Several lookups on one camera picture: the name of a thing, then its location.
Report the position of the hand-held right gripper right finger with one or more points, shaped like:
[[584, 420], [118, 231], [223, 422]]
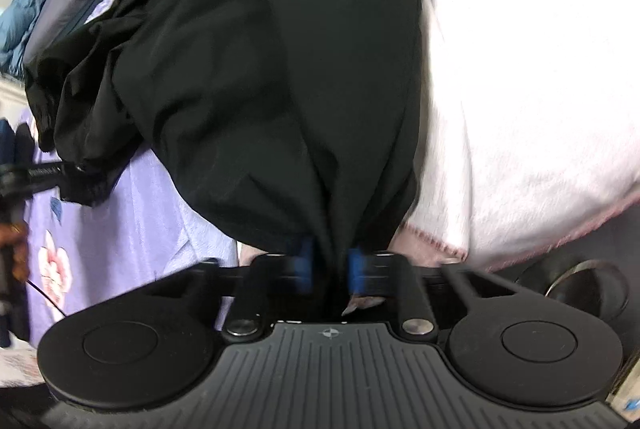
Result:
[[356, 271]]

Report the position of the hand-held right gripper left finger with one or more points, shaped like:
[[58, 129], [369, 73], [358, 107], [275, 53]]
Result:
[[306, 266]]

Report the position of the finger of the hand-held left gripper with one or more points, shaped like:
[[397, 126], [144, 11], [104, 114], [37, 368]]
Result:
[[45, 171]]

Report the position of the black jacket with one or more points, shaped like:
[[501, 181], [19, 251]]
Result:
[[275, 84]]

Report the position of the purple floral blanket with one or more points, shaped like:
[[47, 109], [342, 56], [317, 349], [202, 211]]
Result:
[[140, 219]]

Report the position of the blue down jacket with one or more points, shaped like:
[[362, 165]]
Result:
[[25, 24]]

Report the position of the black round metal-rimmed object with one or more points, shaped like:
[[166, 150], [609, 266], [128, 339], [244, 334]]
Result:
[[600, 281]]

